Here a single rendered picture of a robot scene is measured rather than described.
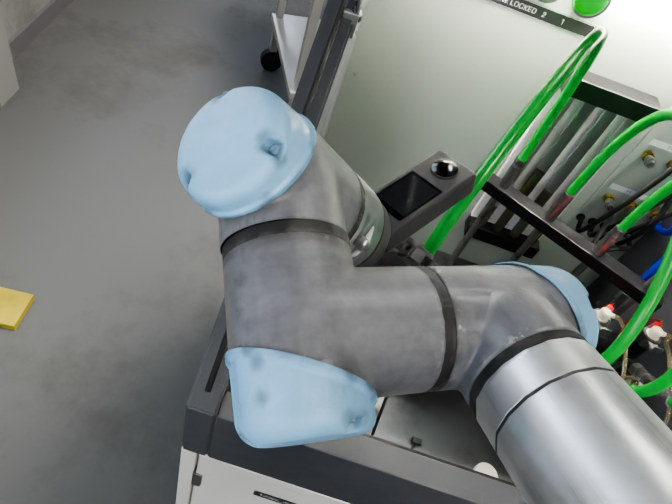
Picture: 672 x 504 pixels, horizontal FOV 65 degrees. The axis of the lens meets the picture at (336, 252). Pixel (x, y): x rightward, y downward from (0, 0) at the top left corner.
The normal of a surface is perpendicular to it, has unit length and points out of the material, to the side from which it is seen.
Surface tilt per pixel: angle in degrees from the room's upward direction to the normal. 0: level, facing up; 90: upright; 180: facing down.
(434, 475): 0
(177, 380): 0
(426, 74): 90
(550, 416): 48
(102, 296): 0
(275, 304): 33
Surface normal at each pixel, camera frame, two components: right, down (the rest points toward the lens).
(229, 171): -0.43, -0.29
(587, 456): -0.55, -0.57
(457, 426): 0.25, -0.61
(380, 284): 0.20, -0.80
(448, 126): -0.22, 0.72
